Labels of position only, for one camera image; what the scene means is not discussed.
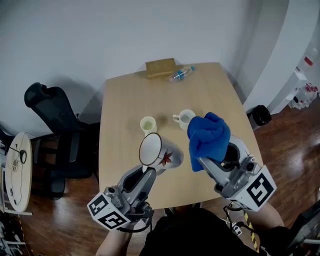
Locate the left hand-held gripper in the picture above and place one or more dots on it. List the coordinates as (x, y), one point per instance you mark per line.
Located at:
(117, 200)

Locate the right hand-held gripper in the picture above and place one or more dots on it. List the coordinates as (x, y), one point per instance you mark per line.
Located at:
(237, 180)

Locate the white mug with red leaf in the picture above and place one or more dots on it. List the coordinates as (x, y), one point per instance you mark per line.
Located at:
(170, 152)

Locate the blue cloth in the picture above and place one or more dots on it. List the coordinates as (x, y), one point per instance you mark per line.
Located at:
(207, 140)

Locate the person's right forearm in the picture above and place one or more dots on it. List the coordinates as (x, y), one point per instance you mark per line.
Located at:
(268, 220)

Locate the person's left forearm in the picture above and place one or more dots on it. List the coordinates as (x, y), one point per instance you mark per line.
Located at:
(113, 241)

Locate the plain white mug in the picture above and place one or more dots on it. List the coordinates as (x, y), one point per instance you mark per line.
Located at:
(186, 118)

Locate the pale yellow cup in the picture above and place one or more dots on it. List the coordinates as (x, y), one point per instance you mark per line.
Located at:
(148, 124)

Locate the white power strip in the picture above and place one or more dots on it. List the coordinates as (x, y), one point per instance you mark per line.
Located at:
(236, 228)

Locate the person's black clothing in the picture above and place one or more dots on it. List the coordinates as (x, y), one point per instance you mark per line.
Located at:
(200, 235)

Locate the black waste bin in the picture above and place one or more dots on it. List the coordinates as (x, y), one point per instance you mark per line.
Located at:
(261, 115)

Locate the clear plastic bottle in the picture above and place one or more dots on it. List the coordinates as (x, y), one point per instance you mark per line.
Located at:
(180, 74)

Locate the golden brown box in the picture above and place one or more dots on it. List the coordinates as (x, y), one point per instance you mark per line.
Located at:
(160, 68)

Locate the white cabinet with red labels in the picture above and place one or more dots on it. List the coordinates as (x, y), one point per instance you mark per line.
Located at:
(300, 87)

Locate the black office chair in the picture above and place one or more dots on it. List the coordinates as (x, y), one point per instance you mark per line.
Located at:
(55, 110)

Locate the round white side table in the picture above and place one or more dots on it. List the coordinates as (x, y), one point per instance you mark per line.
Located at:
(23, 180)

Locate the black metal frame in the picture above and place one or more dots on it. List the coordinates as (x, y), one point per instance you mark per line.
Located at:
(306, 230)

